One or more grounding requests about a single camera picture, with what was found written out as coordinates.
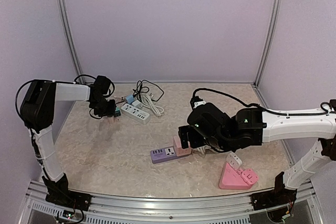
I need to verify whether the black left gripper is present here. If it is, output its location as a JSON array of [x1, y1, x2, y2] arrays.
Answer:
[[91, 97, 116, 117]]

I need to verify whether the teal adapter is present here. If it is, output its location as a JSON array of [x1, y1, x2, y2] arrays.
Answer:
[[114, 110, 121, 118]]

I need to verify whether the pink cube socket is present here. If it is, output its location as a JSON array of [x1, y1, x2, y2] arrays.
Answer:
[[173, 136, 192, 157]]

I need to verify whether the purple power strip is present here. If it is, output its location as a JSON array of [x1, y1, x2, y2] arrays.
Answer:
[[150, 146, 188, 164]]

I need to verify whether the white plug adapter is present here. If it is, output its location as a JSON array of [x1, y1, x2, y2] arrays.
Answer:
[[226, 152, 243, 170]]

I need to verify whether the pink triangular power strip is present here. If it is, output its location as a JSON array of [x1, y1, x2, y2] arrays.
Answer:
[[218, 163, 252, 190]]

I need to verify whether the pink plug adapter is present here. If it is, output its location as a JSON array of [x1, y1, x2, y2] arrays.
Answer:
[[241, 168, 259, 186]]

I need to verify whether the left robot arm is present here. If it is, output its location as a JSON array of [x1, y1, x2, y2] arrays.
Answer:
[[15, 76, 116, 206]]

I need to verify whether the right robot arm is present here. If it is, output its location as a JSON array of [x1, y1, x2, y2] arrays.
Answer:
[[178, 89, 335, 205]]

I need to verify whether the white power strip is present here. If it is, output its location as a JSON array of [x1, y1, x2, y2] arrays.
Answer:
[[120, 103, 150, 125]]

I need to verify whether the light blue adapter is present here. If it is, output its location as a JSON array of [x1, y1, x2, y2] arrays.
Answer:
[[125, 95, 135, 104]]

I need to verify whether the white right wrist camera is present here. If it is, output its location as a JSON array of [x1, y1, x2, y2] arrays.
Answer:
[[190, 96, 206, 109]]

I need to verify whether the black cable bundle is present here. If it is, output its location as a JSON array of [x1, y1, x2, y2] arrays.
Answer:
[[132, 79, 165, 103]]

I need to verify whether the white thick cable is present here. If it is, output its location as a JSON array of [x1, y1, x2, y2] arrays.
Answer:
[[141, 94, 164, 118]]

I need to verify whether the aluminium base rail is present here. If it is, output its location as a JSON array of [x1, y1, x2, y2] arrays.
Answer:
[[25, 179, 323, 224]]

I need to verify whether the aluminium frame post left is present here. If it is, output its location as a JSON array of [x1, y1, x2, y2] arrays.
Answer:
[[57, 0, 83, 76]]

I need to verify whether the aluminium frame post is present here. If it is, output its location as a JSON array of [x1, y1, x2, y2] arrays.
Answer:
[[254, 0, 281, 89], [57, 0, 83, 76]]

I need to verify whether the aluminium frame post right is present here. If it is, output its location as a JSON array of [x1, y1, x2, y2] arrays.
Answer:
[[254, 0, 281, 89]]

